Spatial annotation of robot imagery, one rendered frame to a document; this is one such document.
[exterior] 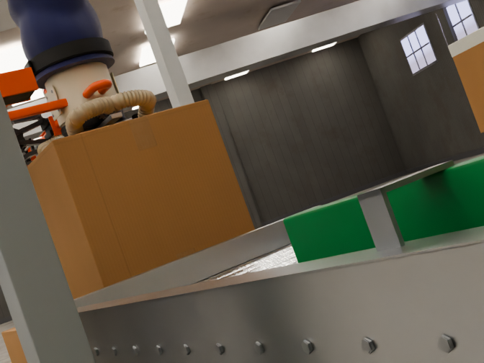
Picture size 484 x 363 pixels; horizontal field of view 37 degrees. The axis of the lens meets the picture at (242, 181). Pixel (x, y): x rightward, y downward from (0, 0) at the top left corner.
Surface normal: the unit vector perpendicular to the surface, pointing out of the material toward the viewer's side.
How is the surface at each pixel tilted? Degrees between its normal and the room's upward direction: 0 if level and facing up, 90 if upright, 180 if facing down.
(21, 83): 90
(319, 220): 90
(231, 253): 90
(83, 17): 75
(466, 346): 90
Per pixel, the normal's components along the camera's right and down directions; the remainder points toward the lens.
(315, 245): -0.81, 0.27
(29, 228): 0.48, -0.21
